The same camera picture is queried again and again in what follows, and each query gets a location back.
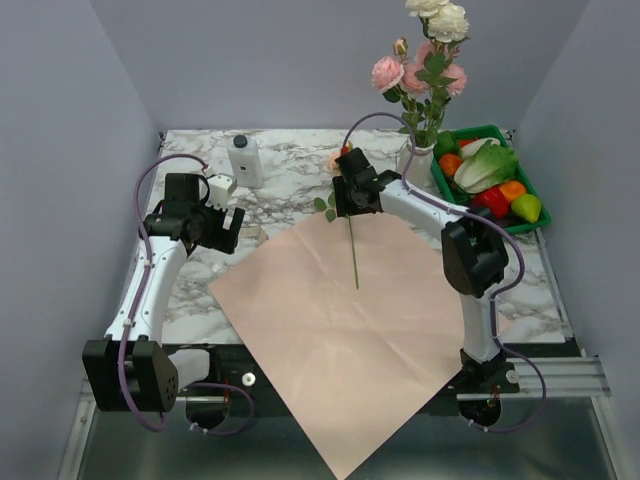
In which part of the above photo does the red toy pepper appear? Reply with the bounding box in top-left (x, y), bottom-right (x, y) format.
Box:
top-left (472, 187), bottom-right (511, 219)

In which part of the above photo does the green plastic basket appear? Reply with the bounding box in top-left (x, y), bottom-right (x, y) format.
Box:
top-left (430, 124), bottom-right (552, 236)

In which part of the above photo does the white bottle black cap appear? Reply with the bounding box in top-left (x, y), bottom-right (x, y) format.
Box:
top-left (227, 135), bottom-right (264, 189)

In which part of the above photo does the white ribbed vase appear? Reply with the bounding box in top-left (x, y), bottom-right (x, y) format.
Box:
top-left (395, 138), bottom-right (436, 191)

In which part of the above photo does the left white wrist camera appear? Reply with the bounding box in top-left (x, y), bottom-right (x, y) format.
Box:
top-left (206, 174), bottom-right (237, 210)

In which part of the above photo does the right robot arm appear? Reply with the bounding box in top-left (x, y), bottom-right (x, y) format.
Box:
top-left (333, 148), bottom-right (509, 392)

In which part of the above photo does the purple cable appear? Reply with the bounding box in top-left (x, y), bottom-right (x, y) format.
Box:
top-left (342, 112), bottom-right (547, 434)
top-left (119, 152), bottom-right (211, 432)

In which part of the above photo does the white rose stem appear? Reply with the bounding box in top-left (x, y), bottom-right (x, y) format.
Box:
top-left (405, 1), bottom-right (469, 148)

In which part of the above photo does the pink wrapping paper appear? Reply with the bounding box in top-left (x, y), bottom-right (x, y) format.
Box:
top-left (210, 214), bottom-right (464, 479)

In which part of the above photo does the toy napa cabbage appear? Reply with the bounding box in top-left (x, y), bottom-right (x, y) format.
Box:
top-left (453, 140), bottom-right (519, 195)

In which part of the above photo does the green toy pear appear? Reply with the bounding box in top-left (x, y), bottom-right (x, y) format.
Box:
top-left (511, 193), bottom-right (542, 223)

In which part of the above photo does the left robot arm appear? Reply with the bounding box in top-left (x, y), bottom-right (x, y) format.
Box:
top-left (82, 173), bottom-right (244, 413)

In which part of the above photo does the aluminium frame rail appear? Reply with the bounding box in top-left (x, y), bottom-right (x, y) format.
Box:
top-left (83, 350), bottom-right (610, 412)

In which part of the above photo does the cream ribbon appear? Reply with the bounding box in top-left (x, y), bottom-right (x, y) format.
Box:
top-left (138, 226), bottom-right (269, 263)

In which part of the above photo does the green toy pepper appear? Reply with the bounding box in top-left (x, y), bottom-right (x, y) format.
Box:
top-left (433, 130), bottom-right (460, 160)

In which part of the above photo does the pink rose stem with bud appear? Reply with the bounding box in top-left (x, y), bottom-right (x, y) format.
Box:
top-left (371, 37), bottom-right (428, 131)

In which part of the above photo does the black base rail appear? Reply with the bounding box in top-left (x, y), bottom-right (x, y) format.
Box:
top-left (170, 344), bottom-right (521, 427)

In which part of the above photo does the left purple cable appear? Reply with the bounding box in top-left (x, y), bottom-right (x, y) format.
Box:
top-left (119, 152), bottom-right (211, 432)

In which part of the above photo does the orange toy fruit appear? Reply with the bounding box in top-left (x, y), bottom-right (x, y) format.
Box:
top-left (498, 180), bottom-right (527, 204)

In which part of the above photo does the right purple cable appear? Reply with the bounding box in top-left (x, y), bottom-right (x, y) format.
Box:
top-left (342, 112), bottom-right (547, 434)

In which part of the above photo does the peach rose stem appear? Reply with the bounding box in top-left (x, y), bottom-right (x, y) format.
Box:
top-left (313, 142), bottom-right (360, 289)

